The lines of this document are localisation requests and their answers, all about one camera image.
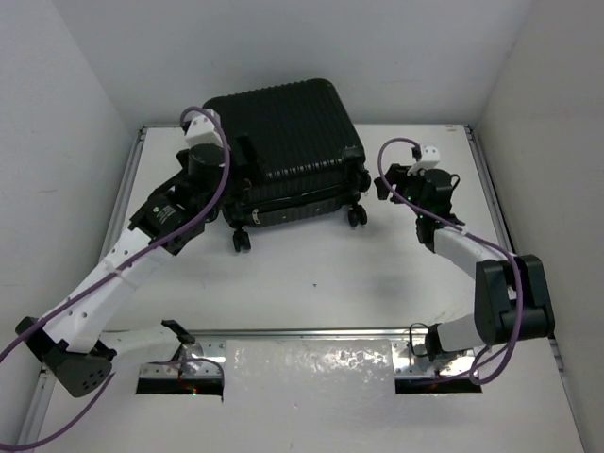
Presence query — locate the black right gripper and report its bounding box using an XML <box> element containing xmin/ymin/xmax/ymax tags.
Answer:
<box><xmin>375</xmin><ymin>163</ymin><xmax>429</xmax><ymax>218</ymax></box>

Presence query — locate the black hard-shell suitcase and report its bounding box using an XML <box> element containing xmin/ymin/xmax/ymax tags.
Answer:
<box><xmin>203</xmin><ymin>78</ymin><xmax>371</xmax><ymax>252</ymax></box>

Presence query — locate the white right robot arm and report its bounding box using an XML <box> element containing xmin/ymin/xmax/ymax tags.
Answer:
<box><xmin>375</xmin><ymin>164</ymin><xmax>556</xmax><ymax>361</ymax></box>

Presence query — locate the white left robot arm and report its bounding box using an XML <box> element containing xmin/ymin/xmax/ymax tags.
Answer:
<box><xmin>15</xmin><ymin>143</ymin><xmax>230</xmax><ymax>398</ymax></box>

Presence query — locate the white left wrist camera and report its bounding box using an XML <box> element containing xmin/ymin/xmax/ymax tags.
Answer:
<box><xmin>184</xmin><ymin>109</ymin><xmax>223</xmax><ymax>148</ymax></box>

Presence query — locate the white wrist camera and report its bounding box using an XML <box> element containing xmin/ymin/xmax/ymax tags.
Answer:
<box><xmin>184</xmin><ymin>109</ymin><xmax>223</xmax><ymax>148</ymax></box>
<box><xmin>408</xmin><ymin>143</ymin><xmax>441</xmax><ymax>175</ymax></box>

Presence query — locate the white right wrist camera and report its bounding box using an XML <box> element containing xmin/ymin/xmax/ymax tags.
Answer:
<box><xmin>408</xmin><ymin>143</ymin><xmax>441</xmax><ymax>175</ymax></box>

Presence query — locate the metal mounting rail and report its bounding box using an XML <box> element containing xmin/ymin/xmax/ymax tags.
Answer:
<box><xmin>44</xmin><ymin>325</ymin><xmax>520</xmax><ymax>378</ymax></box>

